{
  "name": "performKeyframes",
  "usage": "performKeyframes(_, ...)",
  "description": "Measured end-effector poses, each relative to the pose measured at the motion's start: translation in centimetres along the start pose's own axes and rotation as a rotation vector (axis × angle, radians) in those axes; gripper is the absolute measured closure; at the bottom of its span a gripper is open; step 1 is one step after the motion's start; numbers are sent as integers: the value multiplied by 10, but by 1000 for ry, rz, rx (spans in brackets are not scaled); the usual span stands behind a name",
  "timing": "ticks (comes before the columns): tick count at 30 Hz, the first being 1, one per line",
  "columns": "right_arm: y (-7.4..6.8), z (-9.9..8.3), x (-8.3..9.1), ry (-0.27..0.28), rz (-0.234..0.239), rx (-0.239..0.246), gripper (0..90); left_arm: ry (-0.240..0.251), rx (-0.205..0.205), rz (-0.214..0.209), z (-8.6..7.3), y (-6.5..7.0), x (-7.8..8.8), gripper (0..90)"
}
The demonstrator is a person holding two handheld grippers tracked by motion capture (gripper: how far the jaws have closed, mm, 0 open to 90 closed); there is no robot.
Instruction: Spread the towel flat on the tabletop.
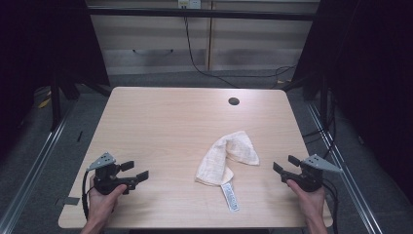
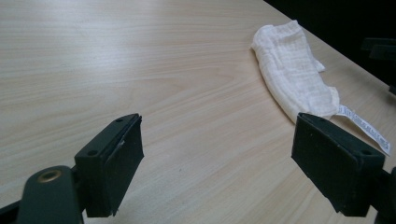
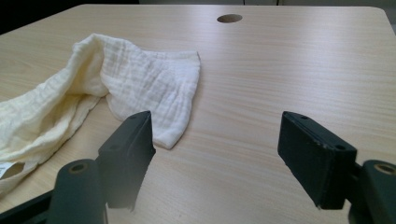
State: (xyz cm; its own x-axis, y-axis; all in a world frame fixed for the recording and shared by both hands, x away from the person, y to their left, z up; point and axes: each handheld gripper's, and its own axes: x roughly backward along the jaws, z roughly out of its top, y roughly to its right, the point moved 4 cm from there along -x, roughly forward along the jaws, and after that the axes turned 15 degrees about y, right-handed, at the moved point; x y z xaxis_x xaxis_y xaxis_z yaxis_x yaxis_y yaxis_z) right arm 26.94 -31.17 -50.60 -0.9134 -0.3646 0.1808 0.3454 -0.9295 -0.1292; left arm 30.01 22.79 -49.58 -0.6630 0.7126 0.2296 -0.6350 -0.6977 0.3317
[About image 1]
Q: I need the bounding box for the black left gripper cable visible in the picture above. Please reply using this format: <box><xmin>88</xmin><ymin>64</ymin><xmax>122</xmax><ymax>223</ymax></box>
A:
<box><xmin>81</xmin><ymin>169</ymin><xmax>95</xmax><ymax>220</ymax></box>

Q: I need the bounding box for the person's right hand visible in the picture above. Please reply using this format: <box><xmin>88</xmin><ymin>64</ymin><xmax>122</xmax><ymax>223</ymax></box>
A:
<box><xmin>285</xmin><ymin>179</ymin><xmax>326</xmax><ymax>223</ymax></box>

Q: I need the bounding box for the black metal stand post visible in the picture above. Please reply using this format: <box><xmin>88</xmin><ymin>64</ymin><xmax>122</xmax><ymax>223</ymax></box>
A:
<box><xmin>50</xmin><ymin>77</ymin><xmax>63</xmax><ymax>133</ymax></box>

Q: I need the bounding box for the metal floor rail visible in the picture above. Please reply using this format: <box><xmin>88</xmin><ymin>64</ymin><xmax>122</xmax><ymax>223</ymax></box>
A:
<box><xmin>306</xmin><ymin>102</ymin><xmax>385</xmax><ymax>234</ymax></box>
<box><xmin>0</xmin><ymin>106</ymin><xmax>76</xmax><ymax>234</ymax></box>

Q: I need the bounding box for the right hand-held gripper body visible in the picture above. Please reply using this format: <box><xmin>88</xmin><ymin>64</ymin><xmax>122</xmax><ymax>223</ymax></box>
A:
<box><xmin>281</xmin><ymin>153</ymin><xmax>344</xmax><ymax>193</ymax></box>

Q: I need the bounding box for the white wall socket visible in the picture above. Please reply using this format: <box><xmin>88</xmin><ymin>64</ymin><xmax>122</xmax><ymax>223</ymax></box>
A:
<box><xmin>177</xmin><ymin>0</ymin><xmax>203</xmax><ymax>10</ymax></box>

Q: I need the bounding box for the bundle of black floor cables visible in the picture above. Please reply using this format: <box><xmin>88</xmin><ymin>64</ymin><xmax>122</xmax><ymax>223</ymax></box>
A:
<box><xmin>301</xmin><ymin>89</ymin><xmax>337</xmax><ymax>161</ymax></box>

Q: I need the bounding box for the black horizontal frame bar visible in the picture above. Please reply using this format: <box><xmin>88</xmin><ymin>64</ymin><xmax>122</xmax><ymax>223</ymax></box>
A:
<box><xmin>87</xmin><ymin>8</ymin><xmax>317</xmax><ymax>21</ymax></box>

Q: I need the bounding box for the white towel with label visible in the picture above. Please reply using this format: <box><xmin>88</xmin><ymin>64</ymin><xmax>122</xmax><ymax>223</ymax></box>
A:
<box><xmin>195</xmin><ymin>130</ymin><xmax>261</xmax><ymax>214</ymax></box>

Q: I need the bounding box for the person's left hand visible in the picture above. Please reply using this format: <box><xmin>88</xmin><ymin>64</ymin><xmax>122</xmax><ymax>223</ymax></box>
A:
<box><xmin>89</xmin><ymin>177</ymin><xmax>129</xmax><ymax>225</ymax></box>

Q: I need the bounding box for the long black wall cable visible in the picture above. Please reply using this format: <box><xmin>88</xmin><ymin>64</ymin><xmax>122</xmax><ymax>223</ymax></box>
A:
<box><xmin>183</xmin><ymin>16</ymin><xmax>297</xmax><ymax>90</ymax></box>

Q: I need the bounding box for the grey tape strip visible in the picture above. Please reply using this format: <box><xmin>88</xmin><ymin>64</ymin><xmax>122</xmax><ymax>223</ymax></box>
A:
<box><xmin>62</xmin><ymin>196</ymin><xmax>81</xmax><ymax>207</ymax></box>

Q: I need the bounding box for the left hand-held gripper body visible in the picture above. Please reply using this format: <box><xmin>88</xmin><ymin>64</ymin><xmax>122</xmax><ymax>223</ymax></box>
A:
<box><xmin>87</xmin><ymin>151</ymin><xmax>138</xmax><ymax>196</ymax></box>

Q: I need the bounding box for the dark curtain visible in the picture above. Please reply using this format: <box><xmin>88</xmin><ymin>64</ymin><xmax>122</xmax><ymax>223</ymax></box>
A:
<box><xmin>0</xmin><ymin>0</ymin><xmax>111</xmax><ymax>160</ymax></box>
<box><xmin>291</xmin><ymin>0</ymin><xmax>413</xmax><ymax>204</ymax></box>

